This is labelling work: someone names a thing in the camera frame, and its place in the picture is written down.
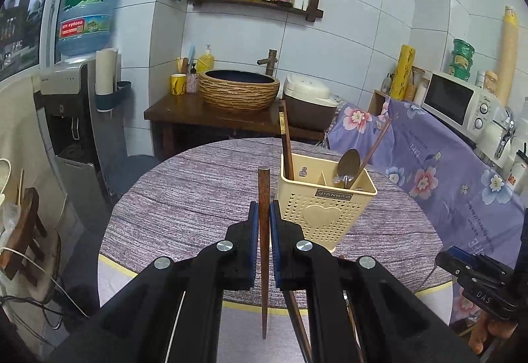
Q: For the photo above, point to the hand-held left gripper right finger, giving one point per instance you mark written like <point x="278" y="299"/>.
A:
<point x="275" y="239"/>

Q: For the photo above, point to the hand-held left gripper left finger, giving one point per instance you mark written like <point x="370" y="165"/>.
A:
<point x="253" y="231"/>

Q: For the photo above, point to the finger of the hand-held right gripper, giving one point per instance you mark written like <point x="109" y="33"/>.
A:
<point x="447" y="264"/>
<point x="462" y="252"/>

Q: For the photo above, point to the brown wooden chopstick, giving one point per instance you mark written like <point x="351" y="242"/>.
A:
<point x="355" y="330"/>
<point x="264" y="189"/>

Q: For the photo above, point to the cream plastic cutlery holder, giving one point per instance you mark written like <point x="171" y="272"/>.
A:
<point x="326" y="214"/>

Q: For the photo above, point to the dark wooden chopstick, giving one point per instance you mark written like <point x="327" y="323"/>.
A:
<point x="299" y="326"/>
<point x="284" y="140"/>

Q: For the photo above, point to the thin brown chopstick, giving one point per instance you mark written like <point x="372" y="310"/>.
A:
<point x="373" y="150"/>

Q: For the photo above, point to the person's right hand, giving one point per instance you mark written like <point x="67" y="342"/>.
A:
<point x="481" y="332"/>

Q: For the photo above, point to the purple floral cloth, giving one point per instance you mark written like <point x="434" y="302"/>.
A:
<point x="453" y="181"/>

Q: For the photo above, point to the white bottle with red label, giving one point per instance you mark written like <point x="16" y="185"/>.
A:
<point x="517" y="173"/>

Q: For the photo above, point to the white thermos jug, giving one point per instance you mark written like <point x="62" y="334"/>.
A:
<point x="501" y="134"/>

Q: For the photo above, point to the woven pattern wash basin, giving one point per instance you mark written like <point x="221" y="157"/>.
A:
<point x="239" y="92"/>

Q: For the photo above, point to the dark wooden washstand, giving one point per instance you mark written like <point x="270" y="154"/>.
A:
<point x="177" y="111"/>

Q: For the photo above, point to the white rice cooker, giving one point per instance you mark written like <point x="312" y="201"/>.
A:
<point x="307" y="94"/>

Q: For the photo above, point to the white microwave oven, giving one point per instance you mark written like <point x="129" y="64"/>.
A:
<point x="449" y="98"/>

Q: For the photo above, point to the floral pump bottle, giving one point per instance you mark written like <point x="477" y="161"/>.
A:
<point x="192" y="81"/>

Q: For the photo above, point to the yellow cup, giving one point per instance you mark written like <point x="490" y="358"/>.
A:
<point x="178" y="85"/>

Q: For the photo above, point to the small wooden box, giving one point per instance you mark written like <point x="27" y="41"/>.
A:
<point x="377" y="103"/>

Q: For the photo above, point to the bronze faucet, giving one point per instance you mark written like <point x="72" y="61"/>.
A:
<point x="270" y="59"/>

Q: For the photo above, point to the glass jar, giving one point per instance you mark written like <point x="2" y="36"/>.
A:
<point x="412" y="87"/>

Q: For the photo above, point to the yellow-lidded jar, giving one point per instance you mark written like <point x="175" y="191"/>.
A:
<point x="491" y="81"/>

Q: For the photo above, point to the yellow soap bottle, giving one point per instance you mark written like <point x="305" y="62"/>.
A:
<point x="205" y="60"/>

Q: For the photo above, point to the yellow wrapped roll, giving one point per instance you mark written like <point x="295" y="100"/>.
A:
<point x="402" y="72"/>

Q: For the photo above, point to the blue-grey cup holder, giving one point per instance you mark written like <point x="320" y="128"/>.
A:
<point x="117" y="94"/>

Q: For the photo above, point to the tall stack of yellow cups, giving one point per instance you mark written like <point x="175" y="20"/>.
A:
<point x="508" y="57"/>

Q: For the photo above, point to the stack of beige paper cups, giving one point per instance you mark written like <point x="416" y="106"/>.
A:
<point x="106" y="72"/>

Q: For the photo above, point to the small wooden stool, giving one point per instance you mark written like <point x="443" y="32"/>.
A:
<point x="24" y="231"/>

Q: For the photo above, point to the grey water dispenser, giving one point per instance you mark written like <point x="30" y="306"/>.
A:
<point x="62" y="98"/>

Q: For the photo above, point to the blue water bottle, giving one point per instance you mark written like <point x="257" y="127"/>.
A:
<point x="86" y="10"/>

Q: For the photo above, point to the aluminium framed window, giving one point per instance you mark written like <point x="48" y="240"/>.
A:
<point x="33" y="8"/>

